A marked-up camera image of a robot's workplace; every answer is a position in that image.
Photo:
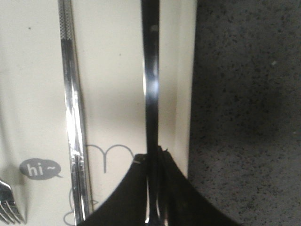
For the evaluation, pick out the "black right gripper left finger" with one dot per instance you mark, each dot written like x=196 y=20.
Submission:
x=126 y=206

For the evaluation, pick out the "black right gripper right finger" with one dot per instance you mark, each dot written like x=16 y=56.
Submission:
x=180 y=204

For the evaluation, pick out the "silver chopstick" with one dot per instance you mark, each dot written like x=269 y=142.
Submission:
x=80 y=180
x=72 y=107

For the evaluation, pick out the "silver fork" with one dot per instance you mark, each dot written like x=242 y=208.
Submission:
x=9 y=212

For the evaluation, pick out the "silver spoon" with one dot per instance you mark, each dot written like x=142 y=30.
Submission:
x=150 y=29

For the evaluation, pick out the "cream rabbit serving tray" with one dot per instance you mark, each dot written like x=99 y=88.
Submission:
x=34 y=155

